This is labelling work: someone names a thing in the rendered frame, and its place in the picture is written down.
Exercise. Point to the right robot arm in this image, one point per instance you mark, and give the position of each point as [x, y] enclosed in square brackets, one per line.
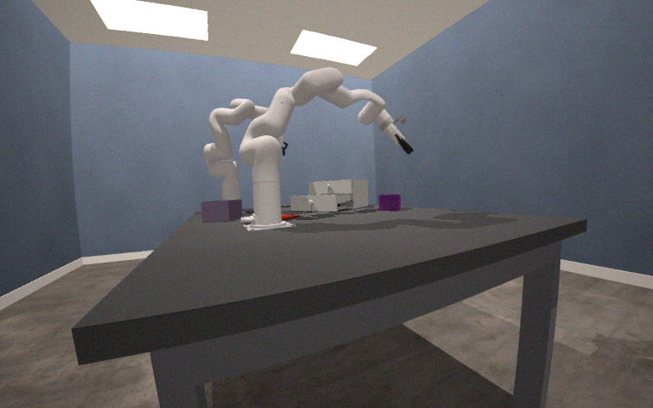
[266, 150]

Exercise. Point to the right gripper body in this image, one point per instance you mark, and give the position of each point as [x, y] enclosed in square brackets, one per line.
[392, 130]

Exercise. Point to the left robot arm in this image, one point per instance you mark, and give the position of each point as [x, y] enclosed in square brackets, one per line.
[240, 110]

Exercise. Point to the purple open-top box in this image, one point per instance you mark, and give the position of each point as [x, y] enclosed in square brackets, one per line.
[389, 202]
[221, 211]

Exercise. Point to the white cabinet with drawer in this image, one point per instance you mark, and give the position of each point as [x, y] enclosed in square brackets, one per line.
[332, 195]

